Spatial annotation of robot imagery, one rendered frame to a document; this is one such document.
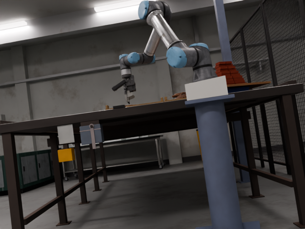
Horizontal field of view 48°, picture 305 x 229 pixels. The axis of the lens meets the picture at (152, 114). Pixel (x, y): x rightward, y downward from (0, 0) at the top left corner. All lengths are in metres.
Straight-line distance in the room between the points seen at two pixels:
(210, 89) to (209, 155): 0.36
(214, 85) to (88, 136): 0.87
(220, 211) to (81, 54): 7.23
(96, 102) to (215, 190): 6.75
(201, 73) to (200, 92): 0.14
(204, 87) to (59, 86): 7.17
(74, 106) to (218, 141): 6.96
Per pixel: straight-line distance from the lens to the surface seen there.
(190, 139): 8.11
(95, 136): 2.22
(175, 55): 1.91
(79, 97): 8.64
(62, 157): 2.27
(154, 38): 2.36
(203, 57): 1.99
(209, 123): 1.92
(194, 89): 1.88
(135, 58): 2.37
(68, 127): 2.28
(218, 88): 1.89
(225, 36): 4.45
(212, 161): 1.94
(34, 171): 7.16
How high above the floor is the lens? 0.70
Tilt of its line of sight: 4 degrees up
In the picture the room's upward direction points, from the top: 8 degrees counter-clockwise
